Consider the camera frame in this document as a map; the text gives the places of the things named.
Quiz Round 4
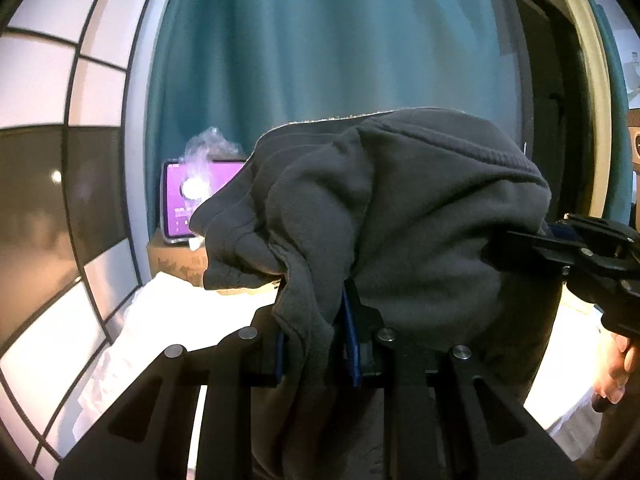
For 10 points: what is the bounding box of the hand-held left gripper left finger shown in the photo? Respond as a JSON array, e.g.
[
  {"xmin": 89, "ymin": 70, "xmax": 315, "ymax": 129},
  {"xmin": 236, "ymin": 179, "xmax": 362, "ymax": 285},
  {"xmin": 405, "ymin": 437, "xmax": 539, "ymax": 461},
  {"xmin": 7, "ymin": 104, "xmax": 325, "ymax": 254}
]
[{"xmin": 52, "ymin": 305, "xmax": 288, "ymax": 480}]

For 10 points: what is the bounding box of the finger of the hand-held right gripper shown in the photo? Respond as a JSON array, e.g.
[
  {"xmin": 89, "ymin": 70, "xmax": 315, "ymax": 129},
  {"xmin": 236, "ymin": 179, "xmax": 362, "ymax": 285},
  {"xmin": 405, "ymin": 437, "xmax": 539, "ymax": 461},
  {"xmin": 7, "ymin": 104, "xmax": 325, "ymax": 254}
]
[
  {"xmin": 505, "ymin": 230, "xmax": 601, "ymax": 276},
  {"xmin": 546, "ymin": 214, "xmax": 640, "ymax": 249}
]

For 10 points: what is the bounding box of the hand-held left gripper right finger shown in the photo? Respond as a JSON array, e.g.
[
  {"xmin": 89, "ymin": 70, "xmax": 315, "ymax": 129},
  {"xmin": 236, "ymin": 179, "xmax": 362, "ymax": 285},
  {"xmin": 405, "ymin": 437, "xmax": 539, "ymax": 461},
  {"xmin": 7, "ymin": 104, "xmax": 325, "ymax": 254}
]
[{"xmin": 340, "ymin": 280, "xmax": 581, "ymax": 480}]

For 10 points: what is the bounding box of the grey fleece garment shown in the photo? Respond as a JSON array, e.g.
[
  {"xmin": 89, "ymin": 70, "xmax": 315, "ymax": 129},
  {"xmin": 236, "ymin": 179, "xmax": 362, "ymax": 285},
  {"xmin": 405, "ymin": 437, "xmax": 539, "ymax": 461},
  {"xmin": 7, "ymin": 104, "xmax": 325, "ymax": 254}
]
[{"xmin": 189, "ymin": 106, "xmax": 563, "ymax": 480}]

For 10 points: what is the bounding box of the person's right hand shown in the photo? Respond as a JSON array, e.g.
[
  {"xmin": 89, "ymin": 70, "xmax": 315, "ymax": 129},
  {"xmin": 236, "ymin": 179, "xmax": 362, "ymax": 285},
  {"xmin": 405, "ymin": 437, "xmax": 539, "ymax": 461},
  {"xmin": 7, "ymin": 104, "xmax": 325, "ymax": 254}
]
[{"xmin": 592, "ymin": 332, "xmax": 635, "ymax": 407}]

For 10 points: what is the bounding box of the narrow teal curtain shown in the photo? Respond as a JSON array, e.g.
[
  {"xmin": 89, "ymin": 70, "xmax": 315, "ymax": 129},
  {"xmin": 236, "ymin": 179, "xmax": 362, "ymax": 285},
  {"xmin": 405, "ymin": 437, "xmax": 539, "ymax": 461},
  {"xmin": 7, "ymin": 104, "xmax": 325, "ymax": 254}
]
[{"xmin": 575, "ymin": 0, "xmax": 635, "ymax": 241}]

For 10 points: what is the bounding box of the yellow curtain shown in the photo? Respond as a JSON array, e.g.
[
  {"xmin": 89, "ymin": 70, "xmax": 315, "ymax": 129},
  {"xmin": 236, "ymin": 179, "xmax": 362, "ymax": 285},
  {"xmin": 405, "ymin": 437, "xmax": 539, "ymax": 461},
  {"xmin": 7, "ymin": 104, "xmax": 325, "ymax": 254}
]
[{"xmin": 542, "ymin": 0, "xmax": 618, "ymax": 226}]

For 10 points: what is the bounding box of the dark door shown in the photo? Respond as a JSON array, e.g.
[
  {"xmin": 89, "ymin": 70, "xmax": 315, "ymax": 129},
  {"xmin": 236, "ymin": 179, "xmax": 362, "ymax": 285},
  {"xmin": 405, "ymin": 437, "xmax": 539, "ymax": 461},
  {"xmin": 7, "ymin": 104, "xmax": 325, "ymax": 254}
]
[{"xmin": 505, "ymin": 0, "xmax": 596, "ymax": 221}]

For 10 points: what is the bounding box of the white textured tablecloth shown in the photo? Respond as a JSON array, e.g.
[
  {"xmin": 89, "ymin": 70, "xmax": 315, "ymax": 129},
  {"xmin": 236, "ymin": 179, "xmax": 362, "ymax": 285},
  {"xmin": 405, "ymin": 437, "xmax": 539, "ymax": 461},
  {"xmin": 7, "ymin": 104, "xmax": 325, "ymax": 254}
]
[{"xmin": 72, "ymin": 272, "xmax": 623, "ymax": 441}]

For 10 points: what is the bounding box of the cardboard box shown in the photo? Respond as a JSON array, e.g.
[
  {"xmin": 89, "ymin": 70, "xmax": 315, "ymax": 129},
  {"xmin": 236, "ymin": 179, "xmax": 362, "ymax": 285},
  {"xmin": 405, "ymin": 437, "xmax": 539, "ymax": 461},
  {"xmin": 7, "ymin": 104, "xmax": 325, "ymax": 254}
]
[{"xmin": 146, "ymin": 230, "xmax": 281, "ymax": 296}]

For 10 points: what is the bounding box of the wide teal curtain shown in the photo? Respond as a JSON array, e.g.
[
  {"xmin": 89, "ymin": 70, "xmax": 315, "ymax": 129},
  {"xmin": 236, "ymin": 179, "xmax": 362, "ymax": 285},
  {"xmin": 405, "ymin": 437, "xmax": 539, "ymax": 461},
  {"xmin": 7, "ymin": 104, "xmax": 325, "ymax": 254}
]
[{"xmin": 145, "ymin": 0, "xmax": 521, "ymax": 241}]

